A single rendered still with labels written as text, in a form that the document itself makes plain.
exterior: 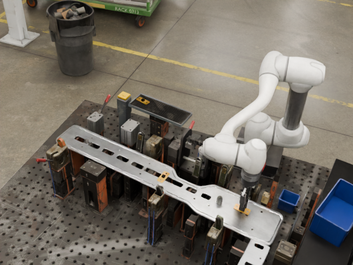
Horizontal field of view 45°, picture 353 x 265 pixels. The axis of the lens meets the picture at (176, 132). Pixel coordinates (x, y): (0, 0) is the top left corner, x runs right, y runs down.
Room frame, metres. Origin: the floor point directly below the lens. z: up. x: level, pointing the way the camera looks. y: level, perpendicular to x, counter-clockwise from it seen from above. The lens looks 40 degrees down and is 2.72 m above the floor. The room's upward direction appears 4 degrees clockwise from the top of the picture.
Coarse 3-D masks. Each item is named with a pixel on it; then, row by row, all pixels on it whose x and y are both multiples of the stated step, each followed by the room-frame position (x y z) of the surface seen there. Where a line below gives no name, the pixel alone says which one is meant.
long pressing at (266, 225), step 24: (72, 144) 1.86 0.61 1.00; (96, 144) 1.87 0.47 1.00; (120, 144) 1.88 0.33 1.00; (120, 168) 1.68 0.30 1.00; (144, 168) 1.70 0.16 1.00; (168, 168) 1.71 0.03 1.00; (168, 192) 1.53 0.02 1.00; (216, 192) 1.55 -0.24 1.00; (240, 216) 1.40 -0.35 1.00; (264, 216) 1.41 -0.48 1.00; (264, 240) 1.27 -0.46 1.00
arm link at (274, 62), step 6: (270, 54) 1.98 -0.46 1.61; (276, 54) 1.98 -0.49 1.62; (264, 60) 1.95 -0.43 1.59; (270, 60) 1.93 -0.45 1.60; (276, 60) 1.93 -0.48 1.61; (282, 60) 1.92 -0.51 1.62; (264, 66) 1.91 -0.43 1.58; (270, 66) 1.90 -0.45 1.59; (276, 66) 1.89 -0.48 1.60; (282, 66) 1.89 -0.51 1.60; (264, 72) 1.87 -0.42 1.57; (270, 72) 1.86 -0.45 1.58; (276, 72) 1.87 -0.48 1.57; (282, 72) 1.88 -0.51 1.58; (282, 78) 1.87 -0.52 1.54
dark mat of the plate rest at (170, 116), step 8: (144, 96) 2.16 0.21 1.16; (136, 104) 2.07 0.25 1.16; (144, 104) 2.08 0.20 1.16; (152, 104) 2.09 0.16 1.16; (160, 104) 2.09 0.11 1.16; (152, 112) 2.01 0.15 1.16; (160, 112) 2.01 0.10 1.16; (168, 112) 2.02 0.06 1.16; (176, 112) 2.02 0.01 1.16; (184, 112) 2.03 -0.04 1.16; (176, 120) 1.94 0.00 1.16
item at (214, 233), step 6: (222, 228) 1.29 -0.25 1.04; (210, 234) 1.25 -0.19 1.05; (216, 234) 1.25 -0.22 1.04; (210, 240) 1.23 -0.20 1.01; (216, 240) 1.23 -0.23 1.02; (210, 246) 1.23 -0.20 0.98; (216, 246) 1.25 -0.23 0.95; (210, 252) 1.24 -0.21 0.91; (216, 252) 1.28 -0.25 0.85; (210, 258) 1.24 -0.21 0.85; (216, 258) 1.28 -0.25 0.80; (204, 264) 1.23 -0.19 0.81; (210, 264) 1.22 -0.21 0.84
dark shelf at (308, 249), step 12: (336, 168) 1.77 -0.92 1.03; (348, 168) 1.78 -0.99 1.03; (336, 180) 1.68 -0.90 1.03; (348, 180) 1.68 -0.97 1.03; (324, 192) 1.58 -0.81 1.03; (312, 216) 1.41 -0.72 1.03; (312, 240) 1.26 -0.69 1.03; (324, 240) 1.27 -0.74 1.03; (348, 240) 1.28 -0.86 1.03; (300, 252) 1.19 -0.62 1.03; (312, 252) 1.19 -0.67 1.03; (324, 252) 1.20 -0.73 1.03; (336, 252) 1.20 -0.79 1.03; (348, 252) 1.21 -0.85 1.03; (300, 264) 1.12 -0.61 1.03; (312, 264) 1.13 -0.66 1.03; (324, 264) 1.13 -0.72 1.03; (336, 264) 1.14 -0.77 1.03
